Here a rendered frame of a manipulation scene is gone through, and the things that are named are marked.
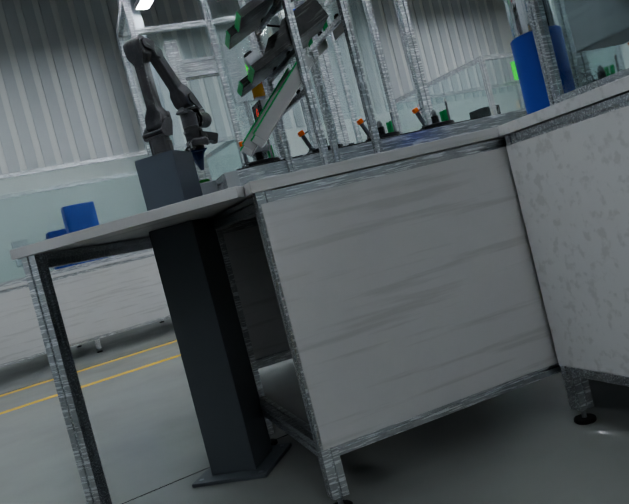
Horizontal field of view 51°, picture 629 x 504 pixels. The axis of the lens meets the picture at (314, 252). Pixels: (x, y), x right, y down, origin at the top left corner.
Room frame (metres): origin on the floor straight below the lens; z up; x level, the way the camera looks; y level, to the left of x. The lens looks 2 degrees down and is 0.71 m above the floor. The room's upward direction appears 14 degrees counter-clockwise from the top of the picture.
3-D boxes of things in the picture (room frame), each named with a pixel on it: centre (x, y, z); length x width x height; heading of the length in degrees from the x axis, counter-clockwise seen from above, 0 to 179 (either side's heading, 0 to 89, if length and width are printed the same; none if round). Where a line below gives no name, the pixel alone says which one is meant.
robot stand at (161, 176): (2.18, 0.40, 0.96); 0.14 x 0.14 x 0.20; 73
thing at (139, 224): (2.17, 0.35, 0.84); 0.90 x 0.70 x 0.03; 163
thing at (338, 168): (2.56, -0.31, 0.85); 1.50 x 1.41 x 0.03; 19
